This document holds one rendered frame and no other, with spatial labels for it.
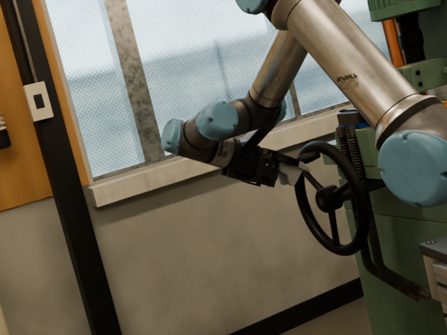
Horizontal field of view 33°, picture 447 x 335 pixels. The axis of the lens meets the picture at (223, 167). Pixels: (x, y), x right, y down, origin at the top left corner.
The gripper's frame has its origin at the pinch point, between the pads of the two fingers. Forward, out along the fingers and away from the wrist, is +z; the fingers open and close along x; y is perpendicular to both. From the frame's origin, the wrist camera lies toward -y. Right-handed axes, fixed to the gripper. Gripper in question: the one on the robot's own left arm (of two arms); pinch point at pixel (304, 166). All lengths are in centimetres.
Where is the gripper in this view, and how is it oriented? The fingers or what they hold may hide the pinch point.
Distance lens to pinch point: 177.3
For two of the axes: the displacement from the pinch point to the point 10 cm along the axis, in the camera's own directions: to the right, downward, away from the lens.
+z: 8.8, 2.6, 4.1
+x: 4.2, 0.1, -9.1
